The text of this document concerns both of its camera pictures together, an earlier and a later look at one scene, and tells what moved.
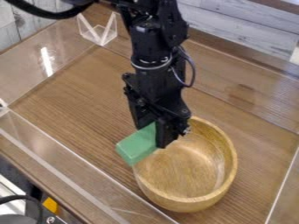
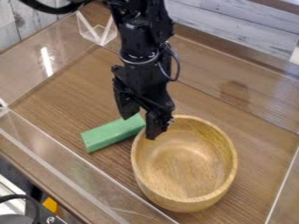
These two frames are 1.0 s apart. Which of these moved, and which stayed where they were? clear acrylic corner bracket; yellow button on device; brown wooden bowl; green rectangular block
Moved: green rectangular block
Stayed: yellow button on device; clear acrylic corner bracket; brown wooden bowl
